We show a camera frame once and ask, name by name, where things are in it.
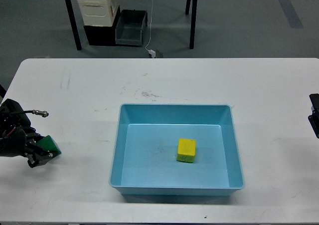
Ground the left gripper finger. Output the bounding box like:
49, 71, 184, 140
24, 142, 55, 168

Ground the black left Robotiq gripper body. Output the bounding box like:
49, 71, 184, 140
0, 127, 44, 157

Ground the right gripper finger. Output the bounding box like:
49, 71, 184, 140
308, 93, 319, 138

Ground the green block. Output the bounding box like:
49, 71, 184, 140
36, 135, 61, 157

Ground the yellow block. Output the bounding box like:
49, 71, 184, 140
176, 138, 196, 163

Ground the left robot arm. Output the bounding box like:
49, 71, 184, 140
0, 99, 61, 168

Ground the blue plastic box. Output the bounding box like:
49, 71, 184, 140
109, 104, 245, 196

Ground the black storage box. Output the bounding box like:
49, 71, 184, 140
83, 7, 121, 46

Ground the white power adapter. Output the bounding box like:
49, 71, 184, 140
148, 49, 156, 58

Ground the dark grey open bin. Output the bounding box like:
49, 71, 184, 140
115, 9, 148, 47

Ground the cream plastic crate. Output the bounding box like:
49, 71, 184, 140
77, 0, 119, 27

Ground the black table leg left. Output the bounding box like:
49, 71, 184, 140
65, 0, 82, 51

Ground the black table leg right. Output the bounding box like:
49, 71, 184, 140
189, 0, 198, 49

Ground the white cable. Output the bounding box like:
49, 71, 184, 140
145, 0, 154, 51

